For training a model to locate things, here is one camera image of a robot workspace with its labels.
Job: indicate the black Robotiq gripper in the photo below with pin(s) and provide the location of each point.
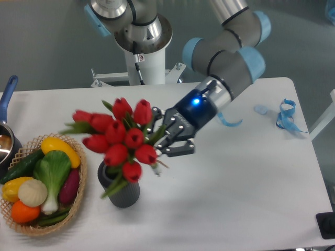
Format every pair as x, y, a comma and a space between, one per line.
181, 122

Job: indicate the red tulip bouquet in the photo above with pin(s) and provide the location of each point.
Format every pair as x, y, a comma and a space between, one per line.
123, 136

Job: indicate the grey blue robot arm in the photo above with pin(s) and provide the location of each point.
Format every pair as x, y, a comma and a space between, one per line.
230, 62

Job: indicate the dark grey ribbed vase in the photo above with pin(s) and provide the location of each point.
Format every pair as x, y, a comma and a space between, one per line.
126, 196

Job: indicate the blue ribbon strip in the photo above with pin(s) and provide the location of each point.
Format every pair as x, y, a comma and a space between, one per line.
223, 120

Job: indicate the small pale blue cap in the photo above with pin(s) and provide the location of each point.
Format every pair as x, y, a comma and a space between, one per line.
261, 109

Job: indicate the crumpled blue ribbon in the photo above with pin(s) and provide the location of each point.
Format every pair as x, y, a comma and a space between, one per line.
285, 120

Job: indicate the purple sweet potato toy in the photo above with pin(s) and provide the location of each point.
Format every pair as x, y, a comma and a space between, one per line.
69, 190

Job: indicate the green bok choy toy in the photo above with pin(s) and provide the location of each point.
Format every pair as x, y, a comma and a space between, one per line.
52, 170

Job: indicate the green bean pods toy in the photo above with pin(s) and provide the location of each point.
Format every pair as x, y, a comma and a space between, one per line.
54, 218

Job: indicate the green cucumber toy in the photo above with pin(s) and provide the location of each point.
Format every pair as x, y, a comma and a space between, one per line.
24, 167

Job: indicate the woven wicker basket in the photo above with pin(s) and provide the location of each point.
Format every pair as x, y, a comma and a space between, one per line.
31, 228

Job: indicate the orange fruit toy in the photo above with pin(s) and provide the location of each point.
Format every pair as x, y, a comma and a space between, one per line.
22, 213

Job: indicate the yellow bell pepper toy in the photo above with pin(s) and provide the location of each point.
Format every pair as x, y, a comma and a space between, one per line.
10, 188

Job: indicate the black device at edge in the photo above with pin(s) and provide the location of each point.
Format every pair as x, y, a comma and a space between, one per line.
326, 224

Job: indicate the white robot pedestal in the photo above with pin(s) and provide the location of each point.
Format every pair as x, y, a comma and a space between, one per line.
144, 49

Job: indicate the white frame at right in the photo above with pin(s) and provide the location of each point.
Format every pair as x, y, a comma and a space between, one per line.
326, 117

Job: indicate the blue handled saucepan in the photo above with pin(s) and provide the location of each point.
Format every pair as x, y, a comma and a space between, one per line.
10, 145

